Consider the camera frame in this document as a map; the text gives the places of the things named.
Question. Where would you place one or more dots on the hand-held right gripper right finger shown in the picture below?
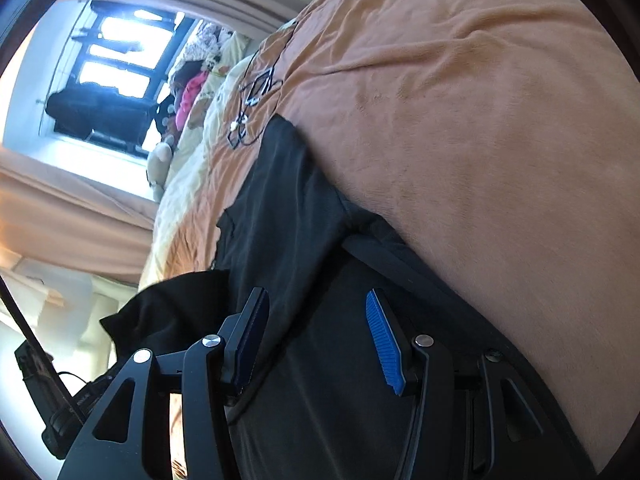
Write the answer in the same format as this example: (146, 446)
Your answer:
(385, 345)

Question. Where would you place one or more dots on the pink cloth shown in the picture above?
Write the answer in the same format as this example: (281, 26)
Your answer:
(190, 95)

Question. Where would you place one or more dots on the black plush toy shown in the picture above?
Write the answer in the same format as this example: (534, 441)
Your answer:
(162, 115)

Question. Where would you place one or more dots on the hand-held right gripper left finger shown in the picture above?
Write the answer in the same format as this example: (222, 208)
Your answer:
(250, 345)

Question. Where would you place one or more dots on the cream padded headboard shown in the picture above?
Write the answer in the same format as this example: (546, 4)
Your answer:
(65, 300)

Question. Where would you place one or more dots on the black long-sleeve shirt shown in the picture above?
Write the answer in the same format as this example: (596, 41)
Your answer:
(300, 220)

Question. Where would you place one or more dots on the bear-print pillow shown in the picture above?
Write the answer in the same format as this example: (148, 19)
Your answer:
(227, 55)

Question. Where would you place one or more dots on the cream duvet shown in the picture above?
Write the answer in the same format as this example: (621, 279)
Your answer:
(200, 135)

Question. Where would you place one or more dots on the floral cloth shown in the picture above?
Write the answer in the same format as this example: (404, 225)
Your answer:
(205, 40)

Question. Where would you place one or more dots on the orange blanket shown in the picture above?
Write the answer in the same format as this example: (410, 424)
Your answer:
(450, 110)

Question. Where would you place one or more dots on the white plush toy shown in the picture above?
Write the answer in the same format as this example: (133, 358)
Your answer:
(159, 160)

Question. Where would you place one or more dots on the black-framed window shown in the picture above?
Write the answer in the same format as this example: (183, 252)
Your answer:
(120, 25)

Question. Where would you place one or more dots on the hanging black coat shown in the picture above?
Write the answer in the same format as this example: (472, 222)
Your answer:
(90, 107)

